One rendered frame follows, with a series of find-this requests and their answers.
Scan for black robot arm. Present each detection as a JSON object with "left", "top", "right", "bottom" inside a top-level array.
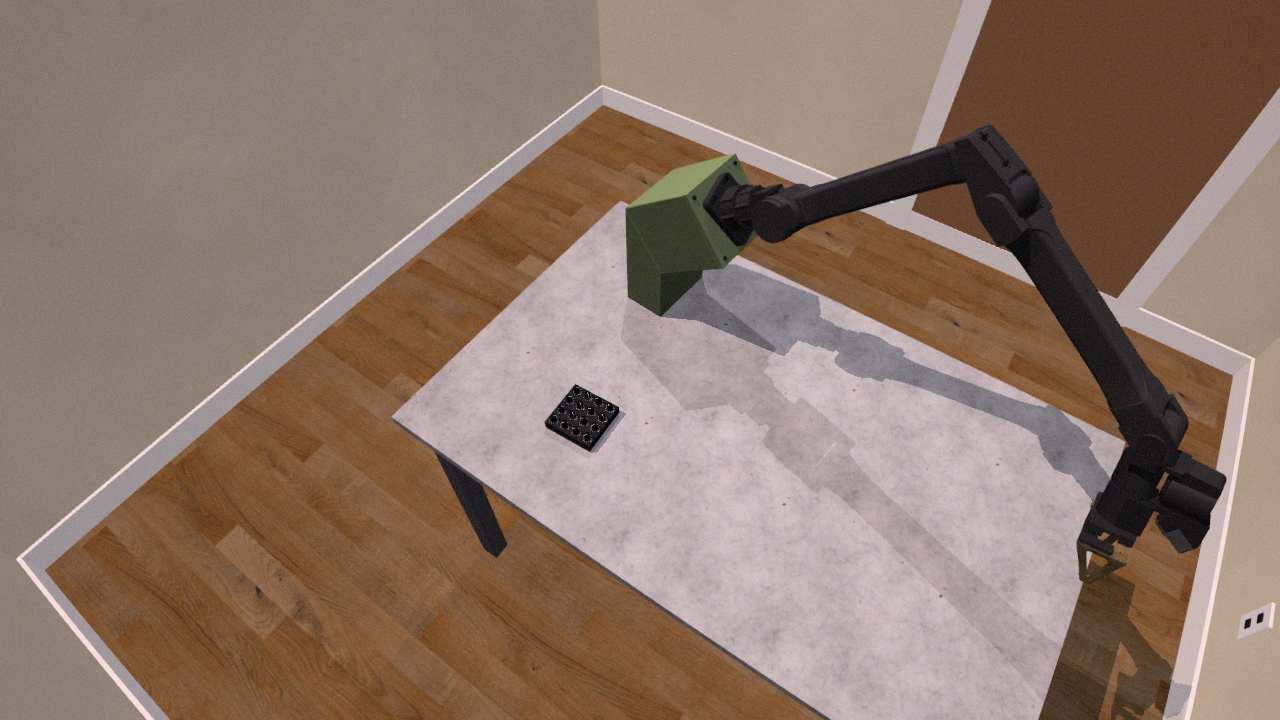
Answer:
[{"left": 703, "top": 124, "right": 1228, "bottom": 553}]

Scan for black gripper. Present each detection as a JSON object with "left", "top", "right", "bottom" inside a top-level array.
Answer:
[{"left": 1076, "top": 478, "right": 1151, "bottom": 584}]

